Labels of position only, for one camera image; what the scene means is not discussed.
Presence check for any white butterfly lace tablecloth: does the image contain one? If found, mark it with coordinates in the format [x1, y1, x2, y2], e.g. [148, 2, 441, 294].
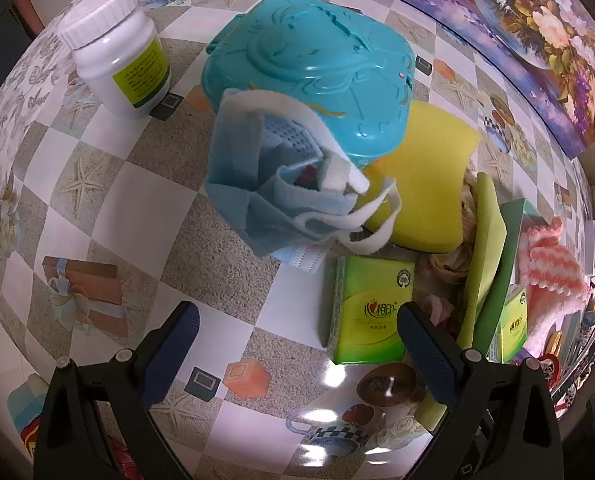
[0, 20, 68, 271]

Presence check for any teal plastic box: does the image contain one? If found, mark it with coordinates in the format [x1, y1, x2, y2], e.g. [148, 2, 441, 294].
[200, 0, 418, 168]

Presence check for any blue face mask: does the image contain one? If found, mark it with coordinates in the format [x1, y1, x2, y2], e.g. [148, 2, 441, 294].
[204, 87, 403, 273]

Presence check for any lime green cloth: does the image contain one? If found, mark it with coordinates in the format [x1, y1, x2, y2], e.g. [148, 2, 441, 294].
[457, 172, 508, 356]

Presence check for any white plastic bottle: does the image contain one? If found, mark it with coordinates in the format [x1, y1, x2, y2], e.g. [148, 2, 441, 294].
[58, 0, 172, 118]

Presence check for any green tissue packet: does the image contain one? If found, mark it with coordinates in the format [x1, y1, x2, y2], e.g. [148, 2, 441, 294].
[322, 255, 415, 365]
[487, 285, 528, 366]

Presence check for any pink striped fuzzy sock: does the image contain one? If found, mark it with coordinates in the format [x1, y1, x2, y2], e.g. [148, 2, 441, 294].
[515, 217, 591, 361]

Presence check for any yellow sponge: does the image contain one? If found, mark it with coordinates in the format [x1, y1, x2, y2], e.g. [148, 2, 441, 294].
[362, 100, 481, 255]

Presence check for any flower painting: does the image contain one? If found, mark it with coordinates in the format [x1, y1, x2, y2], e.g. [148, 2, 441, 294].
[305, 0, 595, 161]

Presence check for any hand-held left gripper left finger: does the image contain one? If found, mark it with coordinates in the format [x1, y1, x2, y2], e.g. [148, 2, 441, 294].
[32, 301, 201, 480]

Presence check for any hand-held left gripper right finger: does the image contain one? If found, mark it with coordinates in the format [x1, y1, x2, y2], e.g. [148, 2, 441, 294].
[397, 301, 565, 480]

